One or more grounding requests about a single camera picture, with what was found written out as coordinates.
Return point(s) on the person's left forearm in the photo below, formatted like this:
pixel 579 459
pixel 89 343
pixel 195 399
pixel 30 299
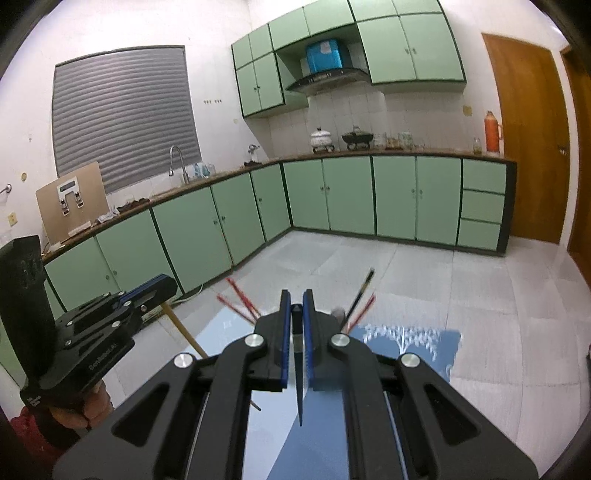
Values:
pixel 32 434

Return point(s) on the green base cabinets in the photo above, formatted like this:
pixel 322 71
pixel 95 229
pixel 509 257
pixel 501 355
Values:
pixel 351 194

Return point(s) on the white pot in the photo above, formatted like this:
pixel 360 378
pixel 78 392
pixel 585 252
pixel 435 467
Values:
pixel 322 138

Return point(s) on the glass jar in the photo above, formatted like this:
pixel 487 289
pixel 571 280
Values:
pixel 476 146

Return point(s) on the blue box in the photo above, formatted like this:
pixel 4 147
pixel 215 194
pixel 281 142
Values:
pixel 325 56

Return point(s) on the metal faucet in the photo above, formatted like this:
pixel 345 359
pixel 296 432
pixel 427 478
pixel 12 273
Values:
pixel 181 161

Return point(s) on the orange thermos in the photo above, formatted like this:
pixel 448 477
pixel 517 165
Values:
pixel 492 134

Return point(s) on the row of glass jars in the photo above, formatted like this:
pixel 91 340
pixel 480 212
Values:
pixel 399 141

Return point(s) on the green wall cabinets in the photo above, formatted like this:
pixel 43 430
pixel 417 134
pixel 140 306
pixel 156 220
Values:
pixel 415 46

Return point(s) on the plain wooden chopstick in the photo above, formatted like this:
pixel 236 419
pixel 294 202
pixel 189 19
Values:
pixel 184 330

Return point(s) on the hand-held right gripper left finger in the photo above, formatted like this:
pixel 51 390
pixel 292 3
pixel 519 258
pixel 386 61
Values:
pixel 286 332

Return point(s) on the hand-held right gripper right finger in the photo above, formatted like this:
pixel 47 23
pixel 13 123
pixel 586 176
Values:
pixel 308 332

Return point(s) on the wooden door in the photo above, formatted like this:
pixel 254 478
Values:
pixel 526 138
pixel 581 184

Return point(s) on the person's left hand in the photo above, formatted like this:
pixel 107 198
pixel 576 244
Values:
pixel 94 406

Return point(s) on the black chopstick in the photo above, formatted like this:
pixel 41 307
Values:
pixel 300 397

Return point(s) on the blue mat with white print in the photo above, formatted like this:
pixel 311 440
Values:
pixel 415 355

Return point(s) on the small ornament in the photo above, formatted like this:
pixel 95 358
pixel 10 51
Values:
pixel 252 154

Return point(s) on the black pot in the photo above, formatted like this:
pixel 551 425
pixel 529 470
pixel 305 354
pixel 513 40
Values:
pixel 357 137

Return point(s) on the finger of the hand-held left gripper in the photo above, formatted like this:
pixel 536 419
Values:
pixel 101 318
pixel 147 287

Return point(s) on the white stand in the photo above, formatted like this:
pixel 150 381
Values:
pixel 69 191

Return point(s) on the clear glass cups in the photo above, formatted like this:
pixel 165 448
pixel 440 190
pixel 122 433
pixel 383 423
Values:
pixel 204 170

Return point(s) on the brown board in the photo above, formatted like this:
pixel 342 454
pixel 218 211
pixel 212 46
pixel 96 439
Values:
pixel 92 194

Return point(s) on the grey window blind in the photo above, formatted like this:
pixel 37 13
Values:
pixel 124 120

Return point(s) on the range hood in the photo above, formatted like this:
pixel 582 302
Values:
pixel 323 81

